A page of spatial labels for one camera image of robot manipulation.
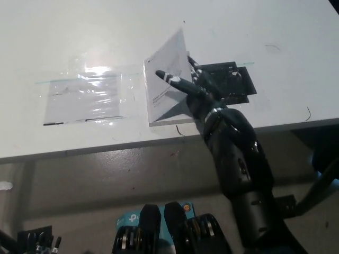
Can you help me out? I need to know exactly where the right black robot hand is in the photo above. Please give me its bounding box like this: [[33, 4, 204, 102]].
[[155, 54, 231, 125]]

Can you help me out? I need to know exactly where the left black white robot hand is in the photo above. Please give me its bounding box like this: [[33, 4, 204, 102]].
[[34, 232, 63, 254]]

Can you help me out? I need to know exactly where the white grey paperback book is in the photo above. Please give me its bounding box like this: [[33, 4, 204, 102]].
[[144, 28, 202, 127]]

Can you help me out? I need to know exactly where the black floor plate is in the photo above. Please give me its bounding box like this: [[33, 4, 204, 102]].
[[273, 195, 297, 220], [17, 225, 53, 254]]

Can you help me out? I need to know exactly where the clear plastic sleeve with paper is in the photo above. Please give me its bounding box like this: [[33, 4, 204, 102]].
[[34, 57, 138, 126]]

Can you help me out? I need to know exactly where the teal cardboard box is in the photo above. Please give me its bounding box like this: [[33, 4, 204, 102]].
[[115, 202, 197, 254]]

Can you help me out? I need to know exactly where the black desk cable grommet box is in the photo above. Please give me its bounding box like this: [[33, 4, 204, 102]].
[[197, 61, 258, 105]]

